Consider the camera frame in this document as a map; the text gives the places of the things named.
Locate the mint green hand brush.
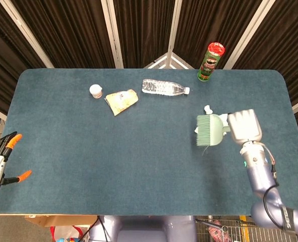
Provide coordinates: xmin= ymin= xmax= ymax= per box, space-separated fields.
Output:
xmin=196 ymin=113 xmax=231 ymax=155

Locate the red and white bag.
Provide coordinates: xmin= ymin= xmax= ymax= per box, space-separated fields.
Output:
xmin=49 ymin=225 xmax=89 ymax=242

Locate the small white jar red label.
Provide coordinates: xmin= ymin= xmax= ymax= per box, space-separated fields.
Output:
xmin=89 ymin=84 xmax=104 ymax=99

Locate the green Pringles can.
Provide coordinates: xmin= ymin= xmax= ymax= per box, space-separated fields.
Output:
xmin=197 ymin=42 xmax=226 ymax=82

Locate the brown cardboard box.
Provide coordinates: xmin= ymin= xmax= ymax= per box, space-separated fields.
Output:
xmin=25 ymin=214 xmax=99 ymax=227

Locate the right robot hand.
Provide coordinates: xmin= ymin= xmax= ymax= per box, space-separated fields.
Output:
xmin=223 ymin=108 xmax=263 ymax=146

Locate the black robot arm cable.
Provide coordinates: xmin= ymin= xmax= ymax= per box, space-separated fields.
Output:
xmin=263 ymin=144 xmax=284 ymax=229

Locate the yellow snack packet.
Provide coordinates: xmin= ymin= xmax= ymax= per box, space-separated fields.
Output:
xmin=104 ymin=89 xmax=139 ymax=117

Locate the blue-grey robot torso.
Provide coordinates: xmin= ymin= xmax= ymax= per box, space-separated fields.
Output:
xmin=89 ymin=215 xmax=197 ymax=242

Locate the clear plastic water bottle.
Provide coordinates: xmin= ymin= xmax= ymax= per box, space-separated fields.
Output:
xmin=141 ymin=79 xmax=191 ymax=97

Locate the dark brown curtain panel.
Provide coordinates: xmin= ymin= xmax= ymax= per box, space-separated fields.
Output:
xmin=0 ymin=0 xmax=47 ymax=116
xmin=235 ymin=0 xmax=298 ymax=162
xmin=112 ymin=0 xmax=176 ymax=69
xmin=11 ymin=0 xmax=116 ymax=69
xmin=175 ymin=0 xmax=263 ymax=70

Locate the metal wire cart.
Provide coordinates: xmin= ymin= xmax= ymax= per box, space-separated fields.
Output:
xmin=195 ymin=214 xmax=298 ymax=242

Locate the white triangular frame foot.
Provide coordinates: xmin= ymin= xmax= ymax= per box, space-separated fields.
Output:
xmin=143 ymin=52 xmax=195 ymax=70

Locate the blue felt table cover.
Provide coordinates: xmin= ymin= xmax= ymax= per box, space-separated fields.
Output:
xmin=0 ymin=68 xmax=298 ymax=216

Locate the pink patterned bag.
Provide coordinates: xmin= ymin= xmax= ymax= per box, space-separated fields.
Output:
xmin=207 ymin=219 xmax=234 ymax=242

